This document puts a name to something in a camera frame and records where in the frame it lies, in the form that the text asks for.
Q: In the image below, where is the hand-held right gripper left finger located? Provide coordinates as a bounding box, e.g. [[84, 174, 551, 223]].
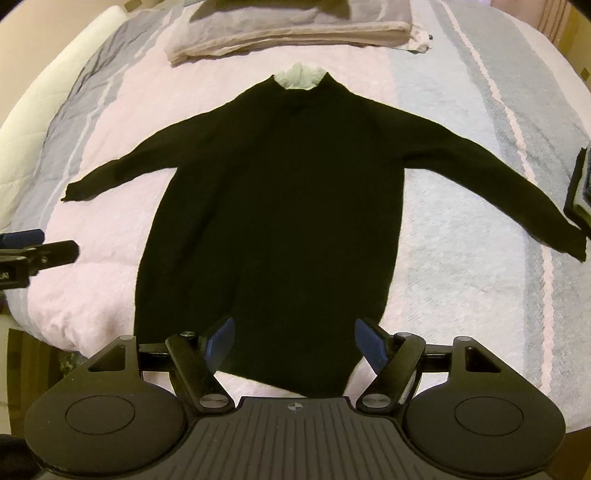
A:
[[87, 316, 237, 412]]

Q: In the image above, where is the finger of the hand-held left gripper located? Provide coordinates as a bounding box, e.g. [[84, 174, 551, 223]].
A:
[[0, 229, 45, 248], [0, 239, 80, 276]]

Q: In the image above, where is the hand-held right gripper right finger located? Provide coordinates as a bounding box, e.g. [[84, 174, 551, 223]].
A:
[[355, 316, 505, 411]]

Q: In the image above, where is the black sweater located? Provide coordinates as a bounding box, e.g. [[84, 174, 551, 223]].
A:
[[61, 62, 587, 398]]

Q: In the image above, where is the white quilted duvet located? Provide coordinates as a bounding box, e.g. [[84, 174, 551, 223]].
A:
[[0, 7, 127, 204]]

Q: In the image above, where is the grey pink striped bedspread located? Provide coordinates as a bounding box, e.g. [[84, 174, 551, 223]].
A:
[[0, 0, 591, 435]]

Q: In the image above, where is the dark flat case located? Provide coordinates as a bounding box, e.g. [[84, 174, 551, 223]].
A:
[[564, 147, 591, 219]]

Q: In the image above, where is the small white cloth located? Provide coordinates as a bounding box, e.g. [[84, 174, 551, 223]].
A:
[[405, 22, 434, 52]]

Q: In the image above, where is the folded beige blanket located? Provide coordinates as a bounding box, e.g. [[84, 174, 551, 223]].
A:
[[165, 0, 413, 65]]

